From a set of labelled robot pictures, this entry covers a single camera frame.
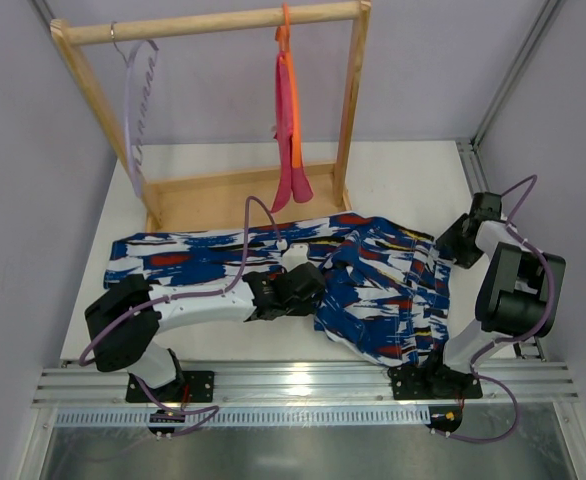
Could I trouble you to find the blue white red patterned trousers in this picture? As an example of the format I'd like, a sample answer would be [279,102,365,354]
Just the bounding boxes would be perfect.
[103,212,451,366]

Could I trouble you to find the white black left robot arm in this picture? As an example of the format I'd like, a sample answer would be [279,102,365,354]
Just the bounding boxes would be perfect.
[79,262,326,403]

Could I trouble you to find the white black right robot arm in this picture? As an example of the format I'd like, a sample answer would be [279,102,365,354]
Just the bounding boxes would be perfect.
[424,192,566,399]

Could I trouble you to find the pink cloth on hanger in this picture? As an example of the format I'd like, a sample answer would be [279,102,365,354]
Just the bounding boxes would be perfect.
[271,51,314,213]

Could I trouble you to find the orange plastic hanger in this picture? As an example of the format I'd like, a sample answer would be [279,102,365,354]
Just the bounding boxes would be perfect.
[275,3,303,169]

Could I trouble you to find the lilac plastic hanger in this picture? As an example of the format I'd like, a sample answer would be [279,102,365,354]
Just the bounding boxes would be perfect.
[109,21,159,198]

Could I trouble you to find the wooden clothes rack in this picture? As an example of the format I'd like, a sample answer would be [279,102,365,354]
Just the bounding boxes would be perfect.
[49,1,371,232]

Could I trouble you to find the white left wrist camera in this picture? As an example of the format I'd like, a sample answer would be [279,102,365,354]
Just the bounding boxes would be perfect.
[276,239,309,272]

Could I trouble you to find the aluminium frame rail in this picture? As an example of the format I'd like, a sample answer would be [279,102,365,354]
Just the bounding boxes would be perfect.
[479,1,586,365]

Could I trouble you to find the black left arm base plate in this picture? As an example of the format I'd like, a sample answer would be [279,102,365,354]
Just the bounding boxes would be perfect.
[125,370,215,405]

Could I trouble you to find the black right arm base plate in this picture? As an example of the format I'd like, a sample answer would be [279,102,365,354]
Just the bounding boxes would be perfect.
[387,365,483,400]

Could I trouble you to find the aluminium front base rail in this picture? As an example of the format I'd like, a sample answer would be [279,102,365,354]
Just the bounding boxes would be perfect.
[32,359,578,408]

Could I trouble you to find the slotted grey cable duct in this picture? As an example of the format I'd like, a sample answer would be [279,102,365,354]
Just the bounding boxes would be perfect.
[53,405,431,428]

